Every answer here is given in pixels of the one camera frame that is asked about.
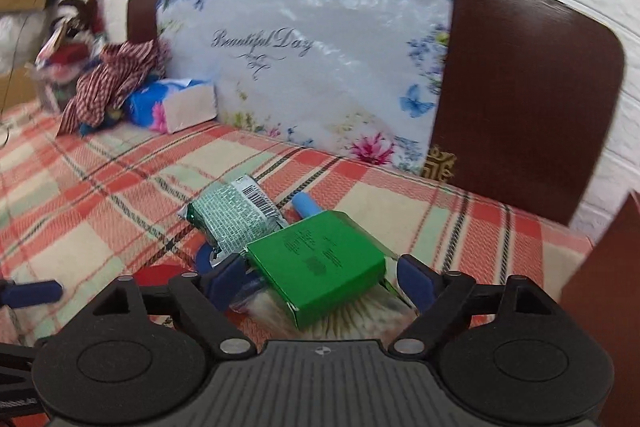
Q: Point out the red plaid bed mat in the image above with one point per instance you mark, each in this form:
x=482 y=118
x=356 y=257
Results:
x=100 y=187

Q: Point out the small blue cylinder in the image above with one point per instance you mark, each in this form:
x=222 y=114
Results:
x=305 y=204

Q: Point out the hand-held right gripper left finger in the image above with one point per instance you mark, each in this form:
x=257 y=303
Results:
x=227 y=281

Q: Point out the floral plastic-wrapped mattress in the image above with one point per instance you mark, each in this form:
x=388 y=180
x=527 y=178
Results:
x=310 y=97

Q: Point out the green foil packet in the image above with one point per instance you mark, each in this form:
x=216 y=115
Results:
x=230 y=209

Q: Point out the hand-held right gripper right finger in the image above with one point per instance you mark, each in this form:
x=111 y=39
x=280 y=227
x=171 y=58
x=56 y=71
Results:
x=417 y=281

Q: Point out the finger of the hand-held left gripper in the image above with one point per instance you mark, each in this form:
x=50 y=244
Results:
x=30 y=293

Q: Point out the pile of assorted clutter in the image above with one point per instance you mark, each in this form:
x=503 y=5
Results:
x=75 y=27

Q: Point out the blue round object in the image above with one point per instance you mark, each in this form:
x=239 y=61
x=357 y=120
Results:
x=204 y=259

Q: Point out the brown wooden headboard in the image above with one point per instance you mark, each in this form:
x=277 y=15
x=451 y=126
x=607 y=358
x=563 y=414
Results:
x=525 y=97

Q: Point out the clear plastic packet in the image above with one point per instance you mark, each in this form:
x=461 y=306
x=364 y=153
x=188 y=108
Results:
x=350 y=322

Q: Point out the clear plastic container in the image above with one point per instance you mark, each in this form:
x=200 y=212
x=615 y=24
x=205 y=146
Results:
x=50 y=84

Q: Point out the red flat object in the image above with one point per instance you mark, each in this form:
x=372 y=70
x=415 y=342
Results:
x=160 y=274

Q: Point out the red striped cloth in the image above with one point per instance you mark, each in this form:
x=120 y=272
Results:
x=110 y=82

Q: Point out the brown box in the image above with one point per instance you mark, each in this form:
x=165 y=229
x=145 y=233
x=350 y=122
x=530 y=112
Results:
x=605 y=307

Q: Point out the green cardboard box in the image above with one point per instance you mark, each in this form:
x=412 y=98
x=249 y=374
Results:
x=315 y=264

